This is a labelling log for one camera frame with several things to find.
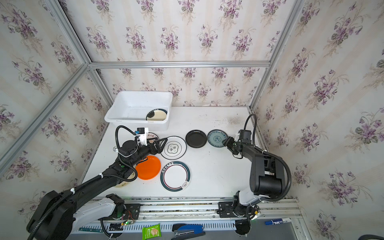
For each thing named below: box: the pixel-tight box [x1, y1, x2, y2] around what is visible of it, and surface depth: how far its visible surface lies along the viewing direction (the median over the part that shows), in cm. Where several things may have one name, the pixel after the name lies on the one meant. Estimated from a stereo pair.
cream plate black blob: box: [145, 108, 168, 121], surface depth 116 cm
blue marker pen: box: [264, 217, 292, 226], surface depth 71 cm
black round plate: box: [185, 129, 207, 149], surface depth 101 cm
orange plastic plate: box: [135, 155, 161, 180], surface depth 87 cm
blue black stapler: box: [171, 223, 206, 240], surface depth 68 cm
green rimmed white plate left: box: [159, 161, 192, 193], surface depth 86 cm
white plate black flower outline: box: [160, 136, 187, 160], surface depth 97 cm
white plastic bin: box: [104, 90, 173, 132], surface depth 116 cm
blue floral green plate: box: [207, 129, 228, 148], surface depth 104 cm
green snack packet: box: [142, 223, 162, 240], surface depth 69 cm
